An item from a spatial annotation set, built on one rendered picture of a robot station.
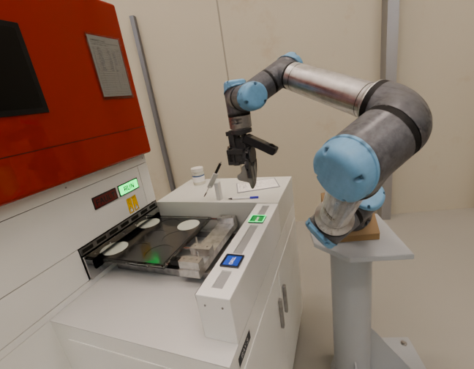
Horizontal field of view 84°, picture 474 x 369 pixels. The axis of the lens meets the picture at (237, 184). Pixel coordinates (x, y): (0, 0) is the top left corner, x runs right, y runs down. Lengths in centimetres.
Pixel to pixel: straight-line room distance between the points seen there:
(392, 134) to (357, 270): 75
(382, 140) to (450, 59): 266
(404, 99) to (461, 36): 263
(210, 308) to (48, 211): 61
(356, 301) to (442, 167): 225
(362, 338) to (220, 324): 81
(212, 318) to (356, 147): 52
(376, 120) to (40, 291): 102
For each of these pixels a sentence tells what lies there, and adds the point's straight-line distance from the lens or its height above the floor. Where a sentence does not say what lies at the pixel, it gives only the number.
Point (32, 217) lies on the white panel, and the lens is 101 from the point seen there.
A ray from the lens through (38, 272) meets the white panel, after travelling 105.
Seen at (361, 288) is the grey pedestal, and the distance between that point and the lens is 122.
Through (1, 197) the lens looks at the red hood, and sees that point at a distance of 92.
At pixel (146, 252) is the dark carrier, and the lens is 108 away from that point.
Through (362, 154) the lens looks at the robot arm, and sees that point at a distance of 47.
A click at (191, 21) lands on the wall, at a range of 285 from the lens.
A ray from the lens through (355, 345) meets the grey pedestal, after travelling 142.
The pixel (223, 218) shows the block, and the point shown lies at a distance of 117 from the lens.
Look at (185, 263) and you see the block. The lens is 93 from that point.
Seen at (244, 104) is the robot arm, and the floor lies 138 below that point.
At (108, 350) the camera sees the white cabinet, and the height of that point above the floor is 76.
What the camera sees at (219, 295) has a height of 96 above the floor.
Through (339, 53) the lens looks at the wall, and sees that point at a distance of 278.
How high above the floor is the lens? 140
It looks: 18 degrees down
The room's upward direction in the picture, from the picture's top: 9 degrees counter-clockwise
